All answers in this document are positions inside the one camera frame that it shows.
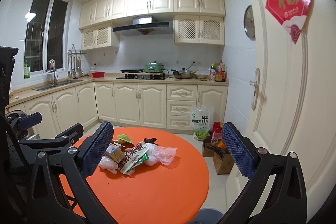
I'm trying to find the gas stove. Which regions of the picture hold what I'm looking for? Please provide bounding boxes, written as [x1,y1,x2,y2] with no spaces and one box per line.
[117,69,169,80]

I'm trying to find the white plastic bag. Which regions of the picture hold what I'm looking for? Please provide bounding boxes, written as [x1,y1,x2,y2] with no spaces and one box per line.
[98,156,118,174]

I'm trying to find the window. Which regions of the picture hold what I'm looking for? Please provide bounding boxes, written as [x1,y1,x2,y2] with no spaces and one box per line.
[25,0,68,73]

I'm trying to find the black small object on table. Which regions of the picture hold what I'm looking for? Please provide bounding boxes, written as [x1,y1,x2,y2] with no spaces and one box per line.
[143,138,157,144]

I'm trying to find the door handle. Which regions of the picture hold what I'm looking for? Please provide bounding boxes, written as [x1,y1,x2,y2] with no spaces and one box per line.
[249,68,260,110]

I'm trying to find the green electric cooker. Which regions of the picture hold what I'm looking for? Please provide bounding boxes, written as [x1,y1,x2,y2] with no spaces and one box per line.
[143,61,165,73]

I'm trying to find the white door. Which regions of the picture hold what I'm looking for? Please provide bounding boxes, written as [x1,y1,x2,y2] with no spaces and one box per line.
[246,0,335,219]

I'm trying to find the red basin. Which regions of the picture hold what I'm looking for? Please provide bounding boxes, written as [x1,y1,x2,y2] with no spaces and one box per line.
[92,72,105,78]

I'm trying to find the blue trash bin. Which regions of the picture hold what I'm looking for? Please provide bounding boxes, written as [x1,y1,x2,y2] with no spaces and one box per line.
[189,208,224,224]

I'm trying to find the round table orange cloth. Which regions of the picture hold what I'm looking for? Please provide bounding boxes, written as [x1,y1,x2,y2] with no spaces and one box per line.
[59,127,211,224]

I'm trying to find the wok with lid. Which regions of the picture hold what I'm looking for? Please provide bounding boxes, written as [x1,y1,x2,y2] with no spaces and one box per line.
[171,61,198,80]

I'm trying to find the range hood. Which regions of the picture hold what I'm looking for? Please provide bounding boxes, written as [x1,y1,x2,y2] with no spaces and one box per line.
[112,15,173,36]

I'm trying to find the glutinous rice flour bag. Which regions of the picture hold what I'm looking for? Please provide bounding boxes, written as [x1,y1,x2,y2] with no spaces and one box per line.
[118,143,149,174]

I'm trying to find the green dish soap bottle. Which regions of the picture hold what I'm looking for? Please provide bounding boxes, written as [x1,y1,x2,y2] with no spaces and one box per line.
[23,60,30,79]

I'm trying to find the pink translucent plastic bag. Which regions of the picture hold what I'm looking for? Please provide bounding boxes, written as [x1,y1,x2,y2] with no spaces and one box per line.
[144,143,177,166]

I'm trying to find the green wrapper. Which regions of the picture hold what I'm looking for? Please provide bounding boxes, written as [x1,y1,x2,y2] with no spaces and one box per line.
[117,134,133,144]

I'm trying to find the rice bag on floor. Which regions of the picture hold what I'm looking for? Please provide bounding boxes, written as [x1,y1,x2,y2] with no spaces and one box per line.
[190,106,214,141]

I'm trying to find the yellow snack packet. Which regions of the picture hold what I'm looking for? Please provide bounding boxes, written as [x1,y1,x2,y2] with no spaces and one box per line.
[104,143,125,163]

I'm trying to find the sink faucet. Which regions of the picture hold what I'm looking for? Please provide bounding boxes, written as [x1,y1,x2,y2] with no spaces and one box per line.
[49,59,58,87]

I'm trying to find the hanging utensil rack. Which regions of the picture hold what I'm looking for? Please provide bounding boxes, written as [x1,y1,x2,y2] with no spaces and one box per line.
[67,44,86,80]

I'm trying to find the condiment bottles group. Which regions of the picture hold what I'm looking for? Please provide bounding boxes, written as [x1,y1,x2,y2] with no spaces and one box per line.
[209,61,227,82]

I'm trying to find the upper cabinets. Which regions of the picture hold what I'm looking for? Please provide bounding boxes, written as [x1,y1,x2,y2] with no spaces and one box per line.
[79,0,225,50]

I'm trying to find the lower cabinets with counter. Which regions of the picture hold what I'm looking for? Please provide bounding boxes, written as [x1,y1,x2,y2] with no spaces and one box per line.
[6,77,228,139]

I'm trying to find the cardboard box with oil bottles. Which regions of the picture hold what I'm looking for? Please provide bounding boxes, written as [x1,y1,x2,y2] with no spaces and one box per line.
[202,133,234,174]

